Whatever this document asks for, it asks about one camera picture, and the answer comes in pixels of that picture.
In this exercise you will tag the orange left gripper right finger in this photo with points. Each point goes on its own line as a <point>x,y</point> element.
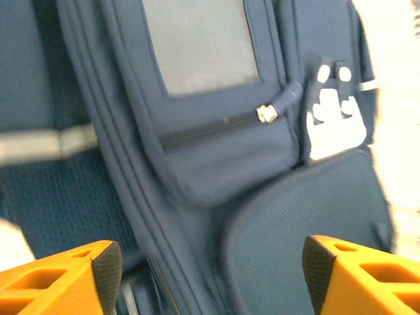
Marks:
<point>367,282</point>

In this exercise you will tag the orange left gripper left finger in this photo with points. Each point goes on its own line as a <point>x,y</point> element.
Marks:
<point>59,285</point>

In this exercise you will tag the navy blue backpack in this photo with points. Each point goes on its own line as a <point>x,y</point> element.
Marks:
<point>210,164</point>

